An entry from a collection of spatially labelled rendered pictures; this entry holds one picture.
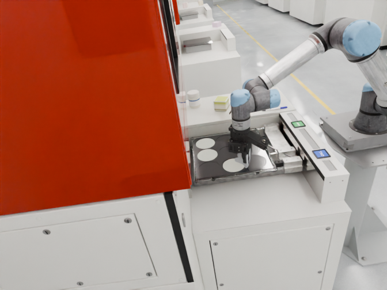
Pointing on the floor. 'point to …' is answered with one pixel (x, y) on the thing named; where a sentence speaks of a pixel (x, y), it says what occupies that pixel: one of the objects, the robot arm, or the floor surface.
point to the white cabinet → (273, 255)
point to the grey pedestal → (364, 220)
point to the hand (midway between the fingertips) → (247, 165)
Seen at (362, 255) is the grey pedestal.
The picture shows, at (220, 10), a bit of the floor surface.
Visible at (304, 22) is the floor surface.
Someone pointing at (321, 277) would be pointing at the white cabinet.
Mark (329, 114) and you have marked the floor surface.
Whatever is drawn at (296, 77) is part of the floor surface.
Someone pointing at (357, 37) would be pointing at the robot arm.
